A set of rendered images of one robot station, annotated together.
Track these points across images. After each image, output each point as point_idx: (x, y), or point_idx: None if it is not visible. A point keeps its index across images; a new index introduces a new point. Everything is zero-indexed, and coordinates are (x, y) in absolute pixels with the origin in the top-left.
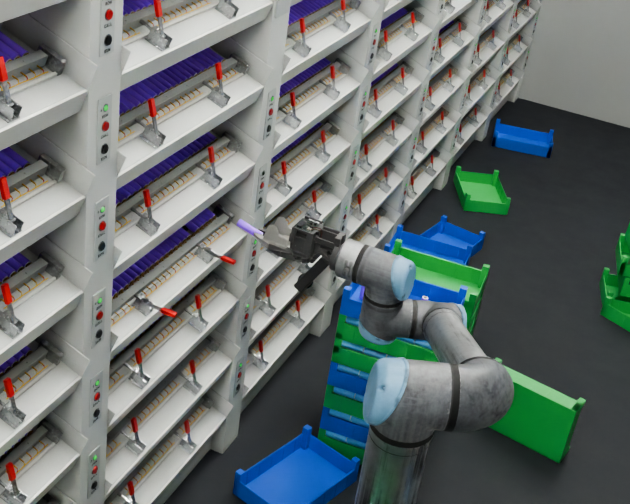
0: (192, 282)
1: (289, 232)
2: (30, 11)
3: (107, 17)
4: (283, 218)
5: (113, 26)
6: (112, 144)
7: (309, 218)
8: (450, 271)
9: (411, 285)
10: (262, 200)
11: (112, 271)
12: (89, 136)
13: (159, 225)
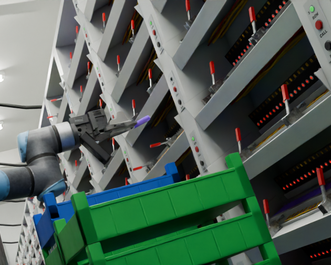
0: (162, 159)
1: (114, 121)
2: (82, 46)
3: (85, 37)
4: (118, 112)
5: (89, 38)
6: (104, 81)
7: (99, 110)
8: (151, 212)
9: (20, 152)
10: (182, 101)
11: (124, 139)
12: (99, 80)
13: (132, 118)
